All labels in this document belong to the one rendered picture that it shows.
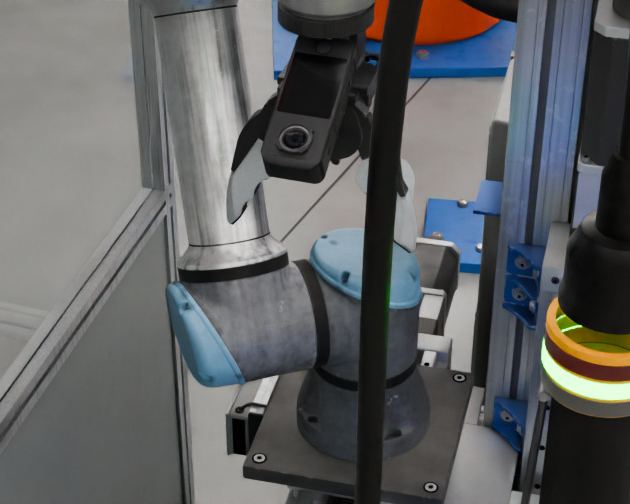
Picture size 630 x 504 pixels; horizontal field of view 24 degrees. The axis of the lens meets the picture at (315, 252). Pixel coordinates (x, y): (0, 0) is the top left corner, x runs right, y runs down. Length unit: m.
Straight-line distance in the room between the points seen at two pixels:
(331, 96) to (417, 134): 3.28
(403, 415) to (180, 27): 0.49
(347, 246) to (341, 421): 0.20
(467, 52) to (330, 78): 3.69
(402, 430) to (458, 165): 2.60
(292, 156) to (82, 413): 1.04
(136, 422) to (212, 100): 0.86
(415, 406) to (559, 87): 0.38
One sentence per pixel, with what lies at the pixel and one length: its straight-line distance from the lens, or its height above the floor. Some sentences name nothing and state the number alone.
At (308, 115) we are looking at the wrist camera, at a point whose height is 1.63.
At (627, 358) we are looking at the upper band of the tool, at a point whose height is 1.82.
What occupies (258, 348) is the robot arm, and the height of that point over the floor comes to 1.21.
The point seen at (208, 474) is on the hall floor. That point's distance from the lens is 3.13.
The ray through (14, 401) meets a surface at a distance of 1.79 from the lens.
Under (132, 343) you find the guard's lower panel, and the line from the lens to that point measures 2.14.
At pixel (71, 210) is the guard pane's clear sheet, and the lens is 1.88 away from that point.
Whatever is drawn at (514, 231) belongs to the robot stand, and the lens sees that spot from 1.64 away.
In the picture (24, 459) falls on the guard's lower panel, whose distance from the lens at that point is 1.86.
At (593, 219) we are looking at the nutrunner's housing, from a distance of 0.50.
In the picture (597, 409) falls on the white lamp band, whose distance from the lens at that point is 0.52.
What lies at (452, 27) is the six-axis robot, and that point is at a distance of 4.75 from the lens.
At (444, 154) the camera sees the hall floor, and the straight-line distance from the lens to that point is 4.22.
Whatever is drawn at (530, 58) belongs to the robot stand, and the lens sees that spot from 1.54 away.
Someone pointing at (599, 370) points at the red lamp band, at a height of 1.81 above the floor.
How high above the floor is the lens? 2.13
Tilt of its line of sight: 34 degrees down
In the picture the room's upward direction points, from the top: straight up
